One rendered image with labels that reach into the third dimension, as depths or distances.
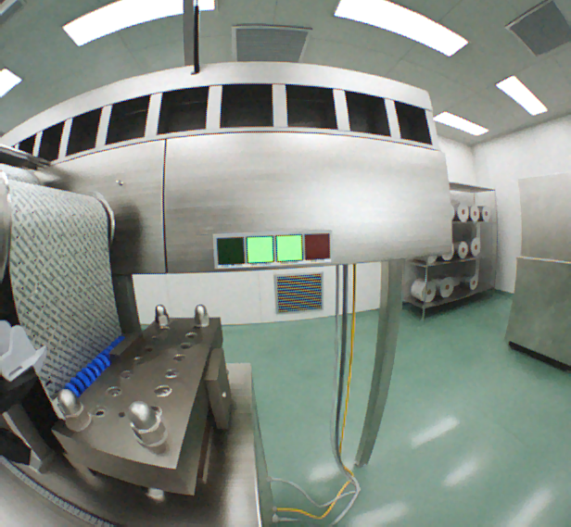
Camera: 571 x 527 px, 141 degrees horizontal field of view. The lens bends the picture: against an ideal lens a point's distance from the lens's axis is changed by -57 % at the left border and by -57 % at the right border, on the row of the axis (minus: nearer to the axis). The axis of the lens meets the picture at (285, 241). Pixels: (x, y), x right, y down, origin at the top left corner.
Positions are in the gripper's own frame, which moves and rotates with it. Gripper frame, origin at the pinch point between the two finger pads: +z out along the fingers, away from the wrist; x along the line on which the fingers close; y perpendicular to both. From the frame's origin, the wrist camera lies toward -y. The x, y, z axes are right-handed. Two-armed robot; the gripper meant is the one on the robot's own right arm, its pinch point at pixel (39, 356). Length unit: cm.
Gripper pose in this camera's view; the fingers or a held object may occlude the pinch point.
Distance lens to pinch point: 36.1
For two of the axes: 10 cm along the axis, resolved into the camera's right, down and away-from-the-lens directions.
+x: -9.9, 0.5, -1.4
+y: -0.4, -10.0, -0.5
